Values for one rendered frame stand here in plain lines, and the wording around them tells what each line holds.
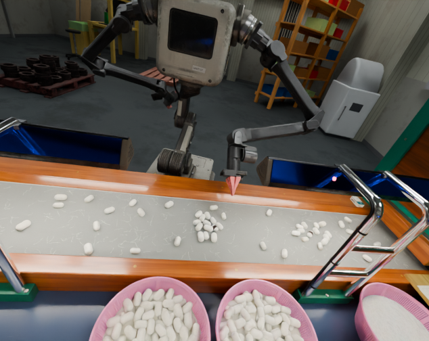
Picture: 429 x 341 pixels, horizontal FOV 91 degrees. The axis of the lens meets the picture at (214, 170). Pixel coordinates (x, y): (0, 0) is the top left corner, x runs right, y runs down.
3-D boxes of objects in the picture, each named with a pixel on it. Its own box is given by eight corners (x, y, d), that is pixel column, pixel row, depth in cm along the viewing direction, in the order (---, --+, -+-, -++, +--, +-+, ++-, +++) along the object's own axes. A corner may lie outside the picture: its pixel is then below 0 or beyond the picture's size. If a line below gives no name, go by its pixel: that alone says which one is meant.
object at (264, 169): (255, 169, 64) (262, 149, 60) (421, 190, 75) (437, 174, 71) (262, 187, 57) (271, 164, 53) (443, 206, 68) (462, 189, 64)
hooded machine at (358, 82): (352, 143, 425) (400, 67, 347) (321, 135, 424) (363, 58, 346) (338, 128, 490) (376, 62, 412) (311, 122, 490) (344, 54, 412)
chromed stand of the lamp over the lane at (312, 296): (277, 252, 86) (333, 160, 61) (321, 254, 89) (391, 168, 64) (295, 303, 70) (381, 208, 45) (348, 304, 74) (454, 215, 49)
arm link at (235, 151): (225, 147, 94) (230, 143, 88) (239, 150, 95) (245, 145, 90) (224, 162, 92) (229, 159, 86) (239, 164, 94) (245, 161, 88)
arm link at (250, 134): (302, 124, 108) (317, 117, 98) (304, 135, 108) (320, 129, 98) (224, 134, 96) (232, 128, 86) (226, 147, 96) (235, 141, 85)
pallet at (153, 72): (155, 70, 594) (156, 66, 587) (187, 78, 594) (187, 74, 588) (136, 79, 487) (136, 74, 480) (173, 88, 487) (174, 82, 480)
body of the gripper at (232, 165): (247, 176, 86) (247, 158, 88) (222, 173, 84) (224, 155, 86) (242, 178, 92) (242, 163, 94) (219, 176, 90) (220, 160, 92)
